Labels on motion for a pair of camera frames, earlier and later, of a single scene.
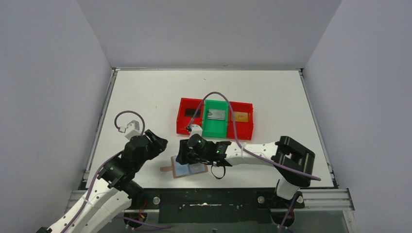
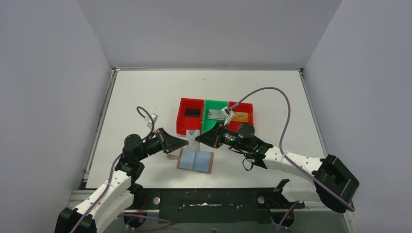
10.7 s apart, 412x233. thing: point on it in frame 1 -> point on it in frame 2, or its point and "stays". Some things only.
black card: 190,112 stays
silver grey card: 216,114 stays
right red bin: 244,129 stays
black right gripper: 185,157 -> 213,138
